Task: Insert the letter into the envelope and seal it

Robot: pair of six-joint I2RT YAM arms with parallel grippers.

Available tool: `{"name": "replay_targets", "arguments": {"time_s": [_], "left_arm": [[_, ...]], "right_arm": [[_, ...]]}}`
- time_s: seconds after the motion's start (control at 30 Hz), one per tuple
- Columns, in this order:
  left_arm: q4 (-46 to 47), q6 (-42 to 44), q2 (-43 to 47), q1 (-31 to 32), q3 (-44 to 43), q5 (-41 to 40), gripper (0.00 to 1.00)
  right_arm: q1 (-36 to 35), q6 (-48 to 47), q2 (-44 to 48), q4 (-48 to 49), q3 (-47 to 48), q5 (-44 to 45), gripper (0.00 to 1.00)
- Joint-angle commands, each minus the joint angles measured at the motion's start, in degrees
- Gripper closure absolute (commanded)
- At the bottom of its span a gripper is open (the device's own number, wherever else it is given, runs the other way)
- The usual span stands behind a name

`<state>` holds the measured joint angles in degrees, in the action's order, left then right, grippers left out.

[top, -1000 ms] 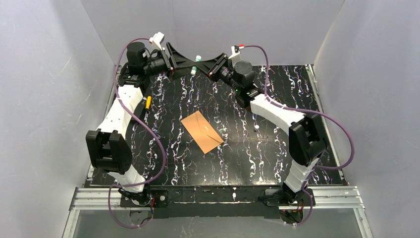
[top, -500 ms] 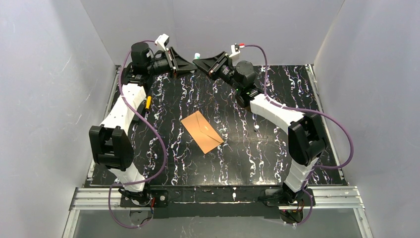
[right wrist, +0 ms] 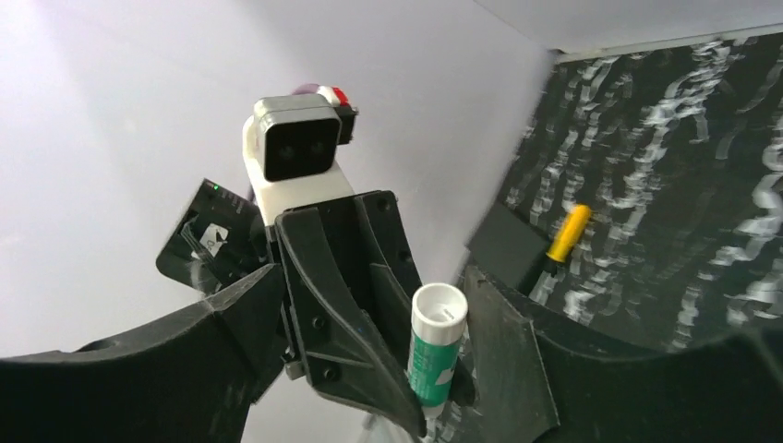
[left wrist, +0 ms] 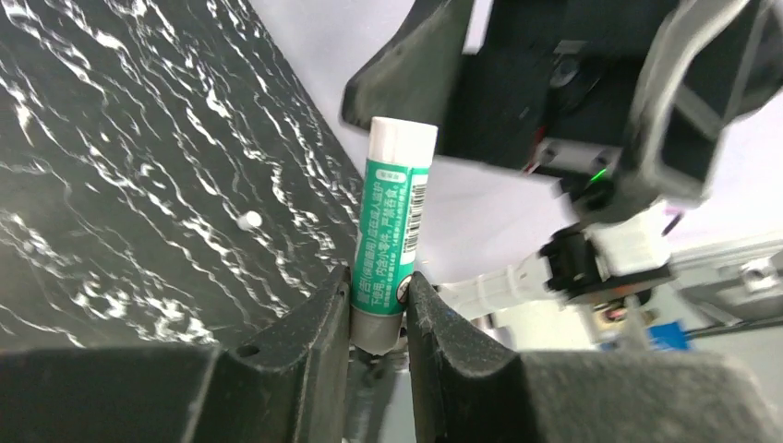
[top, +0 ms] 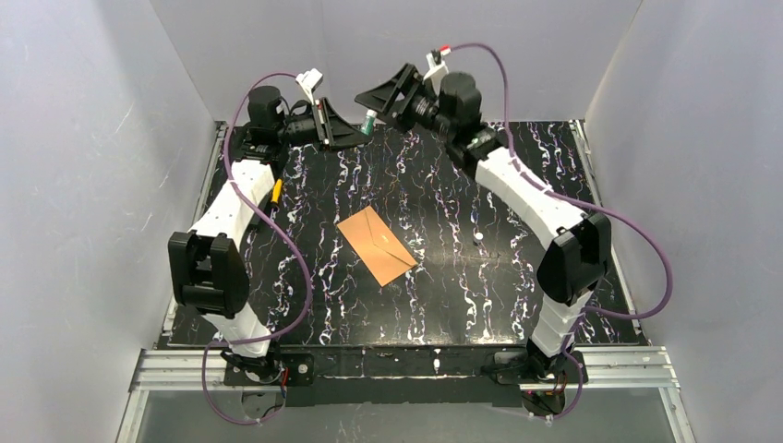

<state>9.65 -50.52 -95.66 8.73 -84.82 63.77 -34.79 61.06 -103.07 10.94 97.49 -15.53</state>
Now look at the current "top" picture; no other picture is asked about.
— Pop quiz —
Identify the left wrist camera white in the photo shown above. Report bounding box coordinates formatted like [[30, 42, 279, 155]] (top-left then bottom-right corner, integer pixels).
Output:
[[295, 68, 323, 104]]

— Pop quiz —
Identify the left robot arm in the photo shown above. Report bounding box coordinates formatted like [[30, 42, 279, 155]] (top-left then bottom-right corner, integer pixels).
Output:
[[167, 86, 370, 378]]

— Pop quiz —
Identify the orange brown envelope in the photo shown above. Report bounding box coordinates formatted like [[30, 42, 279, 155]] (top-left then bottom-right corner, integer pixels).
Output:
[[337, 207, 418, 286]]

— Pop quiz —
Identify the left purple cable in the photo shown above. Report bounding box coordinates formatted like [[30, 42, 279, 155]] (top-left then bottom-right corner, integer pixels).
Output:
[[201, 72, 314, 426]]

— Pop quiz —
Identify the aluminium rail frame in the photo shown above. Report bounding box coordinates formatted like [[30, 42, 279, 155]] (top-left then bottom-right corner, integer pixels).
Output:
[[117, 345, 694, 442]]

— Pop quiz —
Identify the purple cable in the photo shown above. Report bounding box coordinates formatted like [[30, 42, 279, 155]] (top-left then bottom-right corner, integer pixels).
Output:
[[450, 42, 674, 423], [201, 72, 314, 426]]

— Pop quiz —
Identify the green white glue stick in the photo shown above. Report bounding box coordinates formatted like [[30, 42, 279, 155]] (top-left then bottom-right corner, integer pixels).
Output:
[[360, 110, 377, 136]]

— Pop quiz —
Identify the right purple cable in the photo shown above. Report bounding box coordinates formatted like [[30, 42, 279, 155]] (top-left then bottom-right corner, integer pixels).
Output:
[[450, 42, 674, 423]]

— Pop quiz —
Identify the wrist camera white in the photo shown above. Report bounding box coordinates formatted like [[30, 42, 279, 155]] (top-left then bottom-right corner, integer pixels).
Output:
[[295, 68, 323, 104], [424, 45, 452, 91]]

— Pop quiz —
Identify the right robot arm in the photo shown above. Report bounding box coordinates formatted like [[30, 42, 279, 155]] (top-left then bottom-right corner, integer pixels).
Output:
[[355, 64, 611, 377]]

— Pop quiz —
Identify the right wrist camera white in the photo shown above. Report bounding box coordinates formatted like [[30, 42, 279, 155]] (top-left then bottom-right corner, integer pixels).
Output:
[[424, 45, 452, 91]]

